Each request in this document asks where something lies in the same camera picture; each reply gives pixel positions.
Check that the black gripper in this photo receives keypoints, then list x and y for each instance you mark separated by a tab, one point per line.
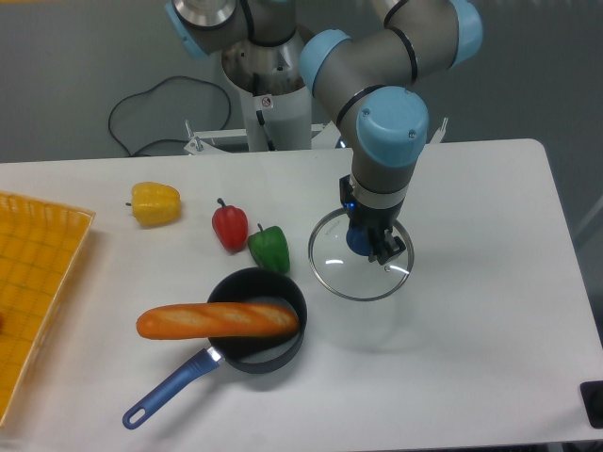
371	218

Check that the glass pot lid blue knob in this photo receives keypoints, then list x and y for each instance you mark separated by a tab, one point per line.
340	259

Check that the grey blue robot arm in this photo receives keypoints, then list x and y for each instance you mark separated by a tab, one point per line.
363	85

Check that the green bell pepper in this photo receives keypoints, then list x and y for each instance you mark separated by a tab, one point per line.
269	249

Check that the red bell pepper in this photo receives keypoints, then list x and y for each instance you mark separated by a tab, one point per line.
231	226

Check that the orange baguette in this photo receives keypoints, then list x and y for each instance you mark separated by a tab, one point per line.
218	319

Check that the yellow bell pepper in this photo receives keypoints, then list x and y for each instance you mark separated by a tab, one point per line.
155	204

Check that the black object table corner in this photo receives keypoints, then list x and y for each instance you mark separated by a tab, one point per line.
591	392

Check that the yellow plastic basket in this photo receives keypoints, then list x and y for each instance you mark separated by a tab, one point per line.
40	242

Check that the dark pot blue handle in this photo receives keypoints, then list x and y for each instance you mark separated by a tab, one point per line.
247	354

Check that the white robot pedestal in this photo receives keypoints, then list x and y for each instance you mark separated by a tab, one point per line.
276	105

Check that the white mounting bracket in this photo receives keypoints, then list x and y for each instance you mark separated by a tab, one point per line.
215	142

